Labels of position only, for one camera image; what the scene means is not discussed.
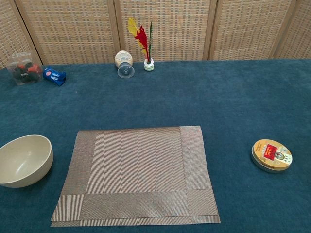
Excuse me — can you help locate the small flower vase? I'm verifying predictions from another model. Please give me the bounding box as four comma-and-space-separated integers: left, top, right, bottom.
128, 17, 155, 72

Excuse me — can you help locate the mayonnaise squeeze bottle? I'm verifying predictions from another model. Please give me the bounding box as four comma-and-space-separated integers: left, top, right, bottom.
115, 50, 136, 79

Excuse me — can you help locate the blue felt table cover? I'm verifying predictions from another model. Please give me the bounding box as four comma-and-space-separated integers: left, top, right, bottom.
0, 59, 311, 233

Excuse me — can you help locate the clear plastic snack box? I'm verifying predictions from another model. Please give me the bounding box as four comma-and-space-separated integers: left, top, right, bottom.
6, 52, 42, 86

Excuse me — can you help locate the round yellow tin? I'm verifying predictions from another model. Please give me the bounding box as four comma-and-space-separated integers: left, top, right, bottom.
251, 138, 293, 174

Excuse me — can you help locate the blue snack packet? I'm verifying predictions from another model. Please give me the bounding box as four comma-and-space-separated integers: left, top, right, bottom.
42, 66, 67, 87

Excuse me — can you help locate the woven wooden folding screen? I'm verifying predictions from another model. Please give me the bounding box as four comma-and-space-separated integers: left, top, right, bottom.
0, 0, 311, 70

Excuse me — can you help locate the beige woven placemat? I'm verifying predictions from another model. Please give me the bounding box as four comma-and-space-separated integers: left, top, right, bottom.
50, 125, 221, 228

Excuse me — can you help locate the white ceramic bowl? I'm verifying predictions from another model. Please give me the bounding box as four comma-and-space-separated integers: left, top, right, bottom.
0, 134, 54, 189

